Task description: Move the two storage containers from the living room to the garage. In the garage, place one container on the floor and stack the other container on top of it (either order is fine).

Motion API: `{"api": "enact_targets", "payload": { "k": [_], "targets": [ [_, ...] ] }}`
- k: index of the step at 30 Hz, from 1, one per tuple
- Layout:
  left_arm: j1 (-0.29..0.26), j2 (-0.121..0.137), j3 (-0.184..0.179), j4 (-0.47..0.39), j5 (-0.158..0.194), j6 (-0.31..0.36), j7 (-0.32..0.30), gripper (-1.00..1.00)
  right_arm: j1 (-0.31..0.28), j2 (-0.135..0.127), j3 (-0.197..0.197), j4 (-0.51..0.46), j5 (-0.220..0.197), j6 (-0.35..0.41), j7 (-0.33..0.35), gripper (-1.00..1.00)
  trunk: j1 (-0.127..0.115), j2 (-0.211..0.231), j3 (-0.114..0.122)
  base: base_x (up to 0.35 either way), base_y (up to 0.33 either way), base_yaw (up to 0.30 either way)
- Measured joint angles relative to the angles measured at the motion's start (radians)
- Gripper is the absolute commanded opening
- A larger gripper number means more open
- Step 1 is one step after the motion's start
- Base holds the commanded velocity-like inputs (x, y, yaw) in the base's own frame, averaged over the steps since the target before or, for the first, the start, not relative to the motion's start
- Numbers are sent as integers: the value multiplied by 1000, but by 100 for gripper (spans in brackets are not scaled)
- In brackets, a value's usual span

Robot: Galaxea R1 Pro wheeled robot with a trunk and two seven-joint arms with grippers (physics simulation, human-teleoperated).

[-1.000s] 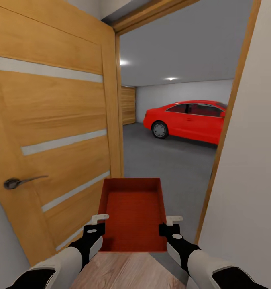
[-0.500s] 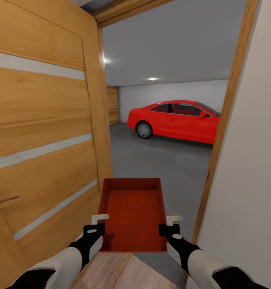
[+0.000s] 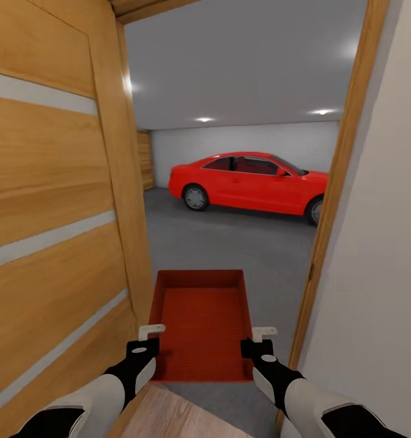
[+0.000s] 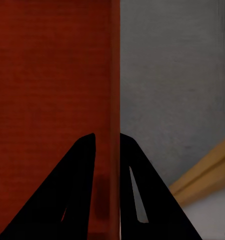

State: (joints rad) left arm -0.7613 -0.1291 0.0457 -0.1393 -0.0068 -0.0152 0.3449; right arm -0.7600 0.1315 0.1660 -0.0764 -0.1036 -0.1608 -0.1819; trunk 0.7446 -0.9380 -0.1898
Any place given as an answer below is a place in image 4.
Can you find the storage box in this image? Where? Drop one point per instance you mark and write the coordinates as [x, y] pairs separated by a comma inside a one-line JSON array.
[[59, 82]]

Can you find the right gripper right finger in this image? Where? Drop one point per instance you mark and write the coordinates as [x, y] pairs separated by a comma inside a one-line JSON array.
[[167, 220]]

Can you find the door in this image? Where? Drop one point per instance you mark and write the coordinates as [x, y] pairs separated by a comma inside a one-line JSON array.
[[203, 179]]

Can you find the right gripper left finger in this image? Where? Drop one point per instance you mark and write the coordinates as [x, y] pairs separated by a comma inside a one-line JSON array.
[[60, 208]]

